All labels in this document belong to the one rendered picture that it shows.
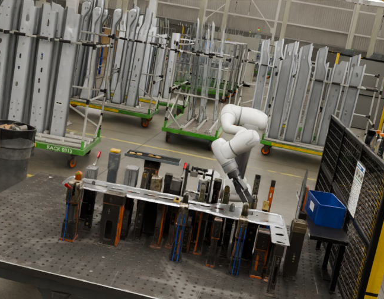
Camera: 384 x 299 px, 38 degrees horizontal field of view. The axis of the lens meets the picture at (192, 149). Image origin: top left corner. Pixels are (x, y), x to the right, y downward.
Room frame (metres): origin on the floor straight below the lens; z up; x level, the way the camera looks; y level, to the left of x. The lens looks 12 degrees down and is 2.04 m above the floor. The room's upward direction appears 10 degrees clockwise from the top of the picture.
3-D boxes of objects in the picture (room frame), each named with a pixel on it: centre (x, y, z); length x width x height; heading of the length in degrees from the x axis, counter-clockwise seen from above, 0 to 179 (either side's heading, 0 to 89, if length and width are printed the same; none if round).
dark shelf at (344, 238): (3.40, -0.87, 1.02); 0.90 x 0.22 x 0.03; 176
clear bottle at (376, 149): (3.19, -1.07, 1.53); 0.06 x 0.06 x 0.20
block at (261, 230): (3.04, -0.49, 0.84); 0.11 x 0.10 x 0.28; 176
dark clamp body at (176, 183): (3.46, 0.06, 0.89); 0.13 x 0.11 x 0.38; 176
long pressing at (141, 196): (3.25, 0.06, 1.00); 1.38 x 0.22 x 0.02; 86
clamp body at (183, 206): (3.08, -0.01, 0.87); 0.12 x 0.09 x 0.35; 176
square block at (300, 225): (3.08, -0.69, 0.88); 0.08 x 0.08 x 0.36; 86
